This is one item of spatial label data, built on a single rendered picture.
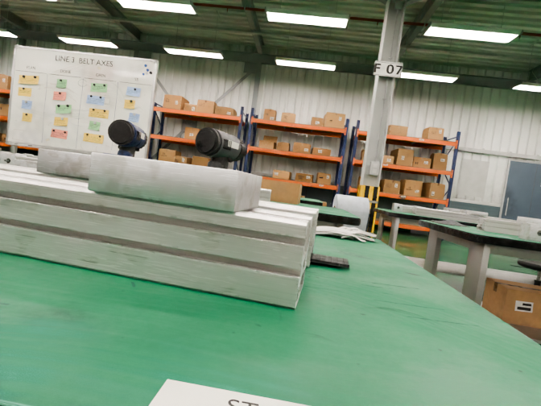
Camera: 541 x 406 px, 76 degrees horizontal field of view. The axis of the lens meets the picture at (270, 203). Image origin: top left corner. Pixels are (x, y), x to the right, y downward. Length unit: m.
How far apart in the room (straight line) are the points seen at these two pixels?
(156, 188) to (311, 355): 0.21
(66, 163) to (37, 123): 3.61
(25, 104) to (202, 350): 4.20
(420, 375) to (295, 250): 0.14
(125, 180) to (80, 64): 3.77
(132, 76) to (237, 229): 3.53
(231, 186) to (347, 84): 11.17
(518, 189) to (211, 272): 12.38
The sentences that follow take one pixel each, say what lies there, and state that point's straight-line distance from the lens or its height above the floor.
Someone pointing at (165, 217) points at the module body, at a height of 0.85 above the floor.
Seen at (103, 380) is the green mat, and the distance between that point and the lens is 0.23.
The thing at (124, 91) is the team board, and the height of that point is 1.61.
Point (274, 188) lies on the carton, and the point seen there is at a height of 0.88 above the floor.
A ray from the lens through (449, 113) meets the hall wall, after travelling 12.00.
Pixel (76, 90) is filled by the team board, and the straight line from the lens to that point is 4.09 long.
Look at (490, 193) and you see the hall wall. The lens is 12.34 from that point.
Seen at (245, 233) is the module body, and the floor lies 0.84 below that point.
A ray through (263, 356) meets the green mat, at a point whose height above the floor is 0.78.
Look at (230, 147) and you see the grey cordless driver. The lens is 0.77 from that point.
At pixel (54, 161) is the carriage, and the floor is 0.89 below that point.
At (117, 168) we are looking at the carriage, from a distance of 0.39.
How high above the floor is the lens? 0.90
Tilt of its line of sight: 3 degrees down
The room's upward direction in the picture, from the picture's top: 8 degrees clockwise
